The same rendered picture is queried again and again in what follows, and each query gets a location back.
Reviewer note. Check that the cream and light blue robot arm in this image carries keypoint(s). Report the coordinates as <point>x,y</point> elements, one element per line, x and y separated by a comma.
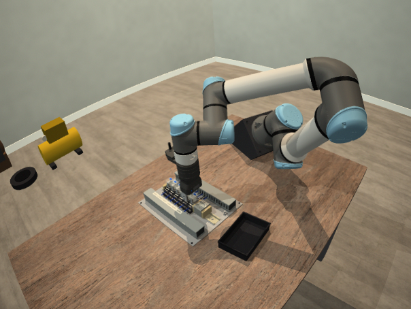
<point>341,114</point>

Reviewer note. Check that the grey relay panel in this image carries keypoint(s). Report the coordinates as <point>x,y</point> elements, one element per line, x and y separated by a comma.
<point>191,222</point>

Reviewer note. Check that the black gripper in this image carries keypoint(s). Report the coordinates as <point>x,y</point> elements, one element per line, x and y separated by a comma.
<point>188,171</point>

